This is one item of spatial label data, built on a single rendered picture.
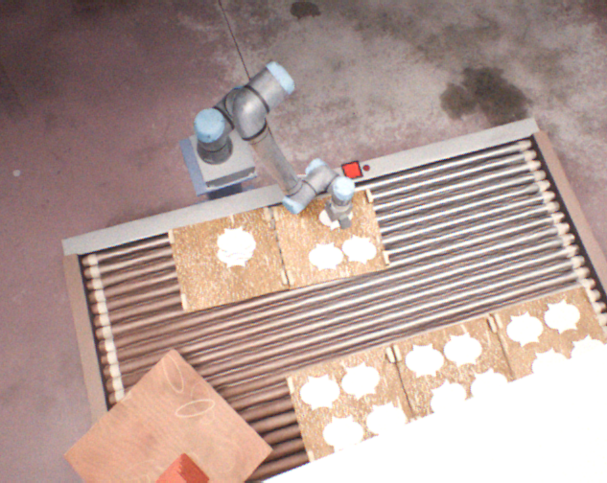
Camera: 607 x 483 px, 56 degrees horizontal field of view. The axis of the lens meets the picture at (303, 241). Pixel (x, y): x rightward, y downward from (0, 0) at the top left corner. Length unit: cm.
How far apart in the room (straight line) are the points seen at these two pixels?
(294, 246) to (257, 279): 20
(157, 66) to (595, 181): 279
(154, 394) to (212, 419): 22
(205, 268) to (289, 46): 198
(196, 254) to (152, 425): 66
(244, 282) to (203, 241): 23
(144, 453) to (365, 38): 286
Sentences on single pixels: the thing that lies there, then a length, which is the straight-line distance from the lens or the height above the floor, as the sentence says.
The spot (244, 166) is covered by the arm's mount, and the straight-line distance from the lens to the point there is 238.
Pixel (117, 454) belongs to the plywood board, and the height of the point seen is 104.
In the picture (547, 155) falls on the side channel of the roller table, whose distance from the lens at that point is 267.
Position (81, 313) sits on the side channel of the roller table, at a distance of 233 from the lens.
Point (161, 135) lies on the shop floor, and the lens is 359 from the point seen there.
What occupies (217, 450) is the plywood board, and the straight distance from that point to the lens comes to 209.
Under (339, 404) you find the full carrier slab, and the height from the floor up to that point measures 94.
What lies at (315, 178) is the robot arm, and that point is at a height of 124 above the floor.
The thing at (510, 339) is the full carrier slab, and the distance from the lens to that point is 238.
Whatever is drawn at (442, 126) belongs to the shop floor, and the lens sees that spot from 371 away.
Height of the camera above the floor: 312
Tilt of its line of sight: 73 degrees down
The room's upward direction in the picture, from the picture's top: 8 degrees clockwise
